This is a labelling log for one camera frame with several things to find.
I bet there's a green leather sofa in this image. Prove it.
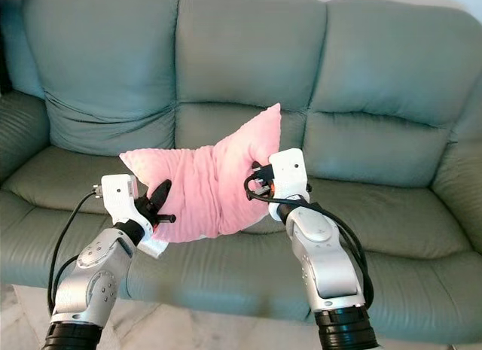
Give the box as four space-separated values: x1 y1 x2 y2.
0 0 482 347

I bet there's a pink dotted pillow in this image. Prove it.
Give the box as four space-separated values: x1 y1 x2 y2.
119 103 283 244

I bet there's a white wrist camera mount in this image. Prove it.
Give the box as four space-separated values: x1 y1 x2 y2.
267 148 311 206
99 174 168 259

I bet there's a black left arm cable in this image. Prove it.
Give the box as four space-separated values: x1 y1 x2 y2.
54 256 80 298
47 190 105 313

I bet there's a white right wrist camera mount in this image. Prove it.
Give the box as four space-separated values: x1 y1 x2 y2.
267 148 311 206

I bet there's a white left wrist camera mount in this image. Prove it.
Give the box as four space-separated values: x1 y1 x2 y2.
99 174 168 259

